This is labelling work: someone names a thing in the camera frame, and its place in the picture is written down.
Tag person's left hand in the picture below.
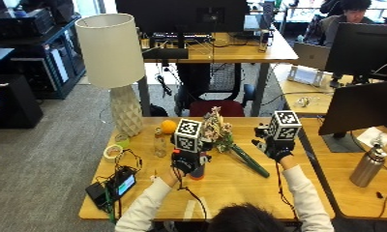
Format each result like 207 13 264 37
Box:
171 138 214 177

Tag person's right hand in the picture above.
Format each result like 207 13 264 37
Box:
251 123 296 163

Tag dark vase with orange base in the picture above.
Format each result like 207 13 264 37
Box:
189 160 208 181

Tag white marker cube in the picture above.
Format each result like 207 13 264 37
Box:
268 109 303 142
174 118 204 154

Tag flower bouquet with green stems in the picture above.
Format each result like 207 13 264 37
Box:
200 106 272 179

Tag clear glass bottle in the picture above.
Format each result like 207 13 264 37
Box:
153 127 169 159

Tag orange fruit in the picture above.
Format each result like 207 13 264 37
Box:
161 119 178 134

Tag clear plastic wrapper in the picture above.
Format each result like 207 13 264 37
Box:
294 96 320 108

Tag red office chair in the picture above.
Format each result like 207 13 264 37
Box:
174 62 255 118

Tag white tape strips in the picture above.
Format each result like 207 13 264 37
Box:
182 196 214 222

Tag small green tape roll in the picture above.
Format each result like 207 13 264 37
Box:
114 133 133 149

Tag white tape roll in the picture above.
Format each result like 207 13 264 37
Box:
102 144 125 163

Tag black device with lit screen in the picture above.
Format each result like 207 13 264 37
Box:
106 167 138 201

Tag black tilted computer monitor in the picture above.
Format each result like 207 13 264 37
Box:
318 79 387 154

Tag white paper sheet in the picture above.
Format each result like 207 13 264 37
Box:
356 126 387 150

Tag steel water bottle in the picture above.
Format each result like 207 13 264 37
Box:
348 137 387 189

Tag wooden desk with grey legs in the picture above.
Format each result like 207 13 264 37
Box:
135 28 300 118

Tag grey laptop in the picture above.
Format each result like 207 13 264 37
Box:
291 42 332 72

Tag black power box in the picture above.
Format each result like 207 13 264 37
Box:
85 182 111 211

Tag black keyboard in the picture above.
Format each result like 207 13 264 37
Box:
151 31 214 44

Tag black monitor on stand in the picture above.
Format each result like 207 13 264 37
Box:
324 21 387 89

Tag white table lamp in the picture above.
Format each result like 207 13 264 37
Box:
74 13 147 138

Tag large black monitor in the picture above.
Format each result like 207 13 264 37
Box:
114 0 251 49

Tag black computer tower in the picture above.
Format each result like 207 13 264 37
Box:
0 73 45 130

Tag black shelf unit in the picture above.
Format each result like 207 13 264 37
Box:
0 8 87 101

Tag black left glove cable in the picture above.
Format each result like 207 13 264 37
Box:
173 160 210 221

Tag black glove cable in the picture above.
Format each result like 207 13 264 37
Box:
274 159 302 224
173 160 210 221

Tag black right glove cable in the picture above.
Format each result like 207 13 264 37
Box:
274 159 302 224

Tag black cable bundle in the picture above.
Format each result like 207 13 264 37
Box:
95 148 145 223

